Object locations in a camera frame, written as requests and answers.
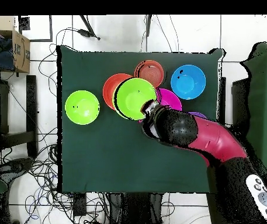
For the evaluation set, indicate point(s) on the green plastic bowl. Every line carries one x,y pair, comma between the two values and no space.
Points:
82,107
133,98

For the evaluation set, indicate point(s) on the small ribbed orange-red bowl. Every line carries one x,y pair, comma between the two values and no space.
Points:
152,72

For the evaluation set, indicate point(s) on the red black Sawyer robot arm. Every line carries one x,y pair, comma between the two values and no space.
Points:
217,140

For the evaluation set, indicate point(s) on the large orange-red plastic bowl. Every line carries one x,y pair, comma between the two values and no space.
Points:
109,88

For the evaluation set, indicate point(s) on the pink plastic bowl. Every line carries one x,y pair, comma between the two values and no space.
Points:
170,99

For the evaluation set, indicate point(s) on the dark green tablecloth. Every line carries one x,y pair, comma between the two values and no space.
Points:
100,163

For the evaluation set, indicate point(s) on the purple plastic bowl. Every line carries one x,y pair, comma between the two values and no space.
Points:
197,114

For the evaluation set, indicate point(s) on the light blue plastic bowl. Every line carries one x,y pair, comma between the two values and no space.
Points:
188,82

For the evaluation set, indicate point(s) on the black power adapter box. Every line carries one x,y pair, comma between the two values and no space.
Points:
79,204

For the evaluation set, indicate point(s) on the black tripod leg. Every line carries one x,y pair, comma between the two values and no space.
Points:
148,23
88,32

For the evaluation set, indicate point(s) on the cardboard box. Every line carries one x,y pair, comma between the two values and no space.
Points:
21,53

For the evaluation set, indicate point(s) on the dark blue bag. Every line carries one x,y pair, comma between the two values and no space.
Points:
3,60

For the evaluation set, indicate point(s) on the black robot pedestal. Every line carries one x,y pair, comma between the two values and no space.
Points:
135,207

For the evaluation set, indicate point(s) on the black table leg frame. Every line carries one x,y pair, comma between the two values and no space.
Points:
239,100
32,112

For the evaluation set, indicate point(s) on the black metal floor frame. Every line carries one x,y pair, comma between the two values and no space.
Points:
51,28

